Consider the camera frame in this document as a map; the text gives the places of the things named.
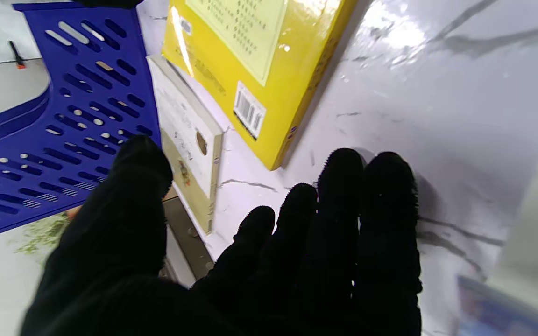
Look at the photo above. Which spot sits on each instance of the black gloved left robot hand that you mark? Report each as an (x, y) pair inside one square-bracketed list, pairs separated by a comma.
[(325, 280)]

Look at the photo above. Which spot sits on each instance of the yellow cover book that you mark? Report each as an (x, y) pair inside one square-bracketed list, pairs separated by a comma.
[(278, 93)]

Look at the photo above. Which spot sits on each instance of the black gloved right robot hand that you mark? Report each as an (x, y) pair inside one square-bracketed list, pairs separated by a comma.
[(110, 3)]

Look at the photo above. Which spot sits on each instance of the blue perforated plastic file rack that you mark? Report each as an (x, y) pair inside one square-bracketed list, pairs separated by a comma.
[(40, 140)]

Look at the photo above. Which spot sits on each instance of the blue cover book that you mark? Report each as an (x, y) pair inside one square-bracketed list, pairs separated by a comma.
[(507, 312)]

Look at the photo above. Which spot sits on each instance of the beige Little Prince book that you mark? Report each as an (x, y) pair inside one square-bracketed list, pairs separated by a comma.
[(185, 130)]

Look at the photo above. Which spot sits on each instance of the black orange-tipped tool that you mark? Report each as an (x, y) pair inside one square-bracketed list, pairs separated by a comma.
[(17, 55)]

